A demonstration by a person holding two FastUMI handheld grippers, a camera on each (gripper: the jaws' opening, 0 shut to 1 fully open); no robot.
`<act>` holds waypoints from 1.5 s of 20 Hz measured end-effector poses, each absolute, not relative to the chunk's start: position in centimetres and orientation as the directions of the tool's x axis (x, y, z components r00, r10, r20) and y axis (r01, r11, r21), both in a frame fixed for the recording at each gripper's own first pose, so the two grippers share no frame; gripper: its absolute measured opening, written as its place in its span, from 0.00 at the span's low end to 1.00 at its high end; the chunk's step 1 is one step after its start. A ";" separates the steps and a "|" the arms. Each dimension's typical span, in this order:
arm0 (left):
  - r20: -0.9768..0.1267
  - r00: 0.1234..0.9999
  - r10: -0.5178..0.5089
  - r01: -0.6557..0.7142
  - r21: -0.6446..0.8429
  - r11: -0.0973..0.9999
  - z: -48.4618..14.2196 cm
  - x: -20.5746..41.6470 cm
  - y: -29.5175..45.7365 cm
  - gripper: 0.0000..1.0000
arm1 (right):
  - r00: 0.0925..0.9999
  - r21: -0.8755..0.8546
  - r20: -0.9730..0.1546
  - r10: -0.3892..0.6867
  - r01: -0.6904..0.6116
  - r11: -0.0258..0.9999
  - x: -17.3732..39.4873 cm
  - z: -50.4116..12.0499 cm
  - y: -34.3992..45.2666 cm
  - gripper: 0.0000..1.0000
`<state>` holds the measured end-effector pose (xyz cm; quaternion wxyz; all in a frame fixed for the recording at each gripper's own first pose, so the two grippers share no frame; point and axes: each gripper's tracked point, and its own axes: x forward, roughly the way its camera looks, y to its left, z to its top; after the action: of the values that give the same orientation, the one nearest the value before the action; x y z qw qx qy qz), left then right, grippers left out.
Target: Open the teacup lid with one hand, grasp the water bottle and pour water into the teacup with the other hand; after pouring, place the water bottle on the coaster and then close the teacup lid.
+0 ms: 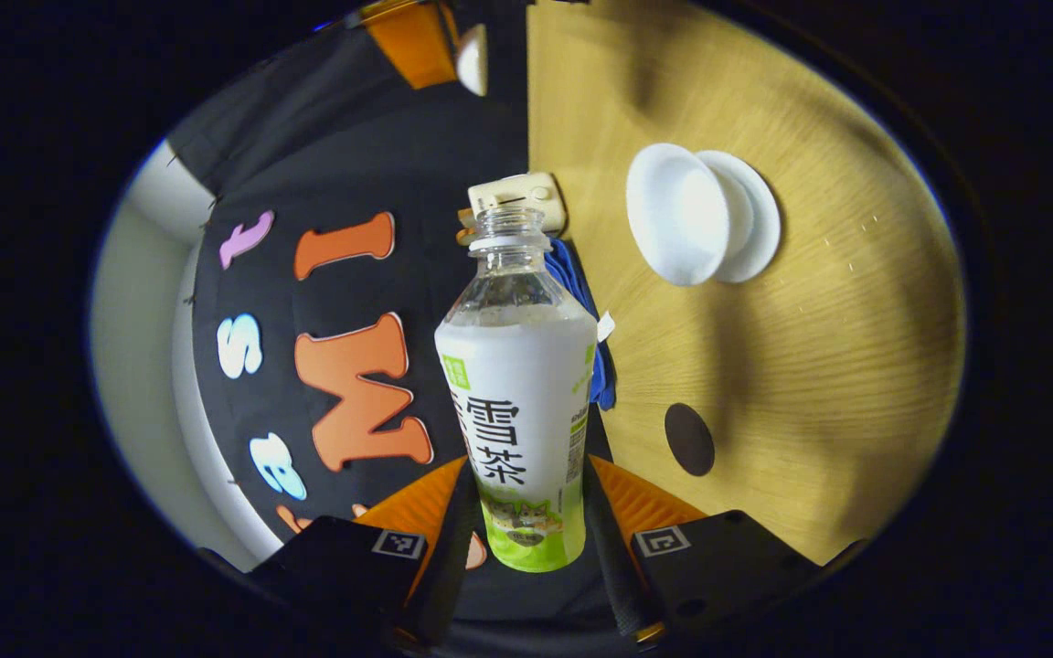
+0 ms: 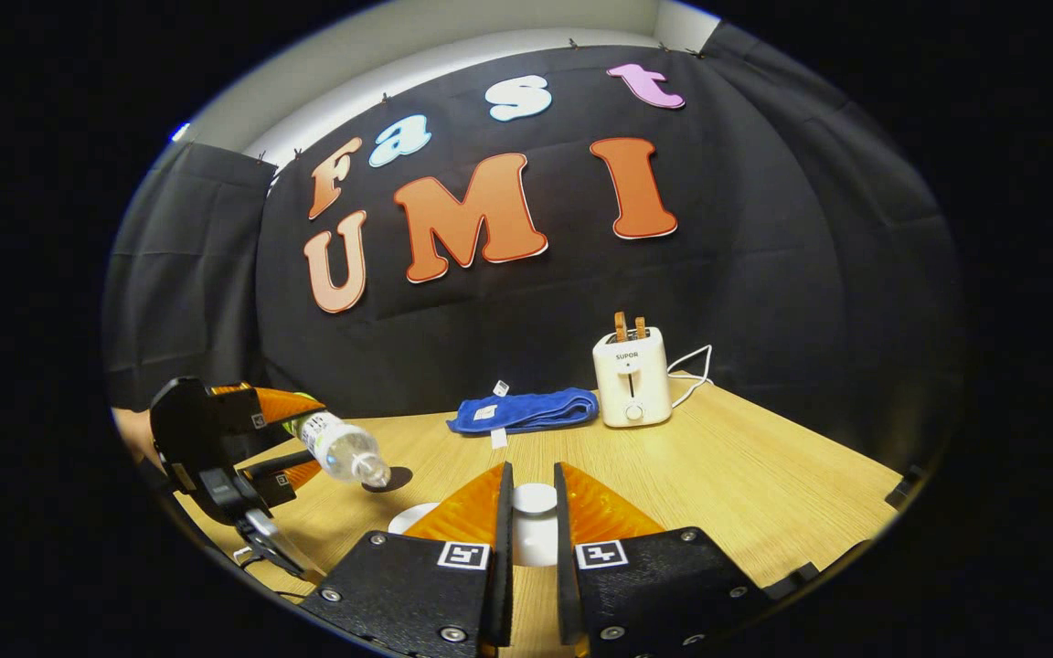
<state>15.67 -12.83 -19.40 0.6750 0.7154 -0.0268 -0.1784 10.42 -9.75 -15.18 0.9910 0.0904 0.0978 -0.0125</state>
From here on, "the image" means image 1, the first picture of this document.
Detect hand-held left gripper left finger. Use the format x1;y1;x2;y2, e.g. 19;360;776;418
246;455;480;650

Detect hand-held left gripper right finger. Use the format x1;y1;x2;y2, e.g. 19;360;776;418
581;453;824;652

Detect white teacup lid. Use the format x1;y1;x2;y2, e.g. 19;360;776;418
455;23;489;97

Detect dark round coaster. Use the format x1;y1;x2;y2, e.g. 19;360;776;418
664;402;716;478

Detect white green label water bottle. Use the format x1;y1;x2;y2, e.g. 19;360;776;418
434;207;599;574

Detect white teacup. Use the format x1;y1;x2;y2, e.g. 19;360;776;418
625;142;734;287

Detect black backdrop cloth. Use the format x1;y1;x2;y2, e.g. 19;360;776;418
165;0;623;631

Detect white toaster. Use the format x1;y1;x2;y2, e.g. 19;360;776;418
467;172;569;237

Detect blue cloth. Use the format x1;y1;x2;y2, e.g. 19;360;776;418
545;236;617;410

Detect white saucer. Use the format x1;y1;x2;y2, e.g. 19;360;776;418
696;149;782;284

